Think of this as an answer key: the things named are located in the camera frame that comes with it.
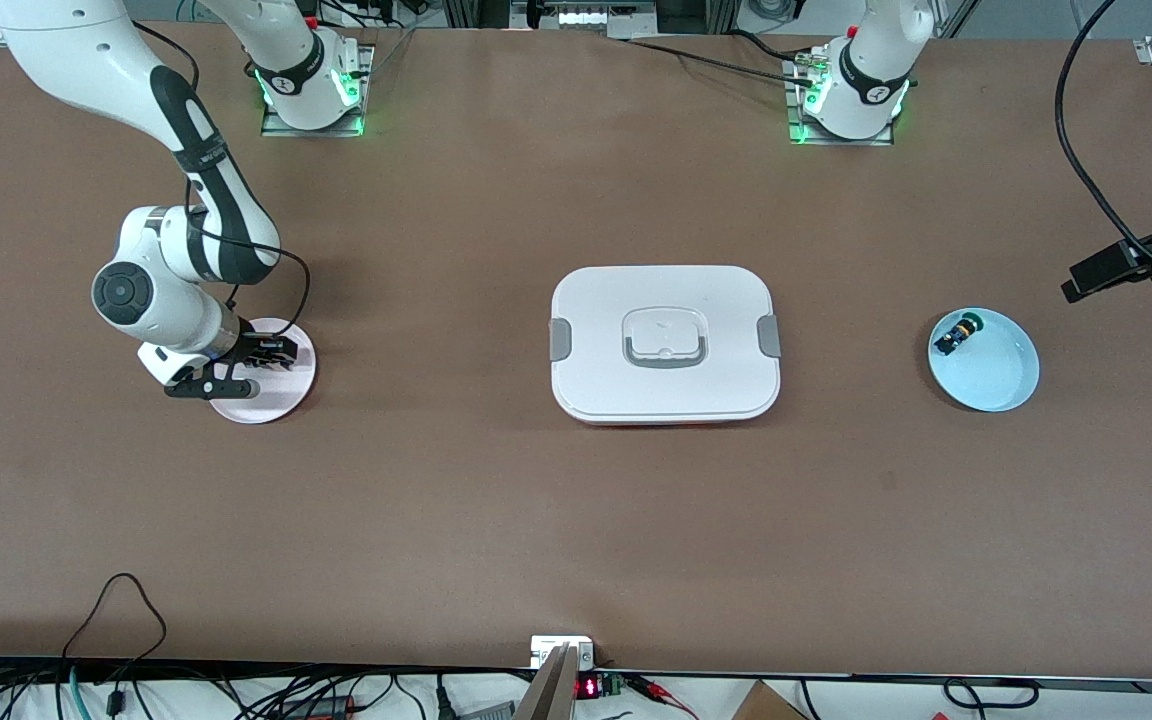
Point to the green black switch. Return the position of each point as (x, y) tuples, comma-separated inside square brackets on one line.
[(958, 333)]

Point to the light blue round plate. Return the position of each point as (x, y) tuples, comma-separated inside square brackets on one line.
[(991, 370)]

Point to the pink round plate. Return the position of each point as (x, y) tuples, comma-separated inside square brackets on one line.
[(276, 395)]

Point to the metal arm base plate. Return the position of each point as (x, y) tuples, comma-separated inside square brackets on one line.
[(798, 100), (364, 95)]

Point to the white lidded box grey latches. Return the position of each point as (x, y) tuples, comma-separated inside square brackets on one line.
[(666, 385)]

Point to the lit rack device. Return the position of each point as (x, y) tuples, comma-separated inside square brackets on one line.
[(586, 14)]

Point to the black power adapter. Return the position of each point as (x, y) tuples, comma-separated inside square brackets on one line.
[(321, 707)]

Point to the red digit display module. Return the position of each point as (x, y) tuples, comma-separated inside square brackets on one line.
[(588, 688)]

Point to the brown cardboard piece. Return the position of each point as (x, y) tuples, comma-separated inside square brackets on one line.
[(766, 705)]

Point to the grey aluminium post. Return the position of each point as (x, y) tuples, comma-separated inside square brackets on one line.
[(548, 690)]

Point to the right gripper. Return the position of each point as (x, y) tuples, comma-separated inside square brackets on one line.
[(247, 348)]

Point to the white metal bracket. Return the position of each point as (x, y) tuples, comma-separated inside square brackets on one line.
[(548, 648)]

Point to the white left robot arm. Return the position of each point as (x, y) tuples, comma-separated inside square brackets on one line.
[(871, 70)]

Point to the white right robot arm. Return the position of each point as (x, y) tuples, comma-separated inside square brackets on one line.
[(76, 40)]

